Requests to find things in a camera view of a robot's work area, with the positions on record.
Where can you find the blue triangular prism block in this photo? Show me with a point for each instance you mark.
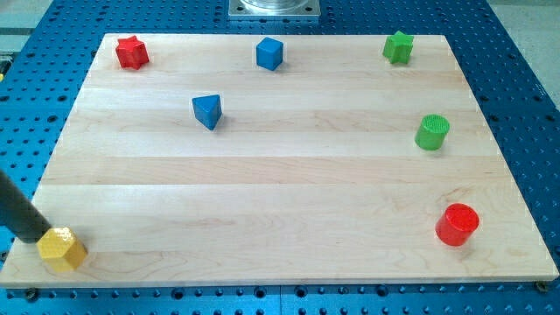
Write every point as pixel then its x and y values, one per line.
pixel 207 110

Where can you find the light wooden board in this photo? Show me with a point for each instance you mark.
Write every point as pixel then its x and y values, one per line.
pixel 311 176

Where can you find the blue cube block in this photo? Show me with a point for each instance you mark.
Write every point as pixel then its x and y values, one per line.
pixel 269 53

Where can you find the green cylinder block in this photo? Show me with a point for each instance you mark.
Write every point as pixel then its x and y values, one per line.
pixel 431 132

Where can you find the green star block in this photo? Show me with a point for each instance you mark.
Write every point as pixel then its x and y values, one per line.
pixel 398 48

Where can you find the red star block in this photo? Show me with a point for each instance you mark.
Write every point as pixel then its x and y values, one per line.
pixel 131 52

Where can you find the red cylinder block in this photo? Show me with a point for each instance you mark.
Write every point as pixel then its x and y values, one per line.
pixel 457 224

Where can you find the yellow hexagonal block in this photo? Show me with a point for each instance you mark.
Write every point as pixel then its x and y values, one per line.
pixel 61 249

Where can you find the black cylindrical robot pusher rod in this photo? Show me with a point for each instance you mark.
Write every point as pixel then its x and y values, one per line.
pixel 19 215

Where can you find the left board clamp screw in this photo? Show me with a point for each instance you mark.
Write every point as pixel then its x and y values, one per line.
pixel 31 294

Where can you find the board clamp screw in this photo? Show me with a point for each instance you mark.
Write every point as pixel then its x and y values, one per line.
pixel 541 286
pixel 31 294

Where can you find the right board clamp screw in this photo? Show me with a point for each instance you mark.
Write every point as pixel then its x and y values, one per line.
pixel 541 286

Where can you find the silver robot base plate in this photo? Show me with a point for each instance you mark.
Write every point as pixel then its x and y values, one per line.
pixel 273 8

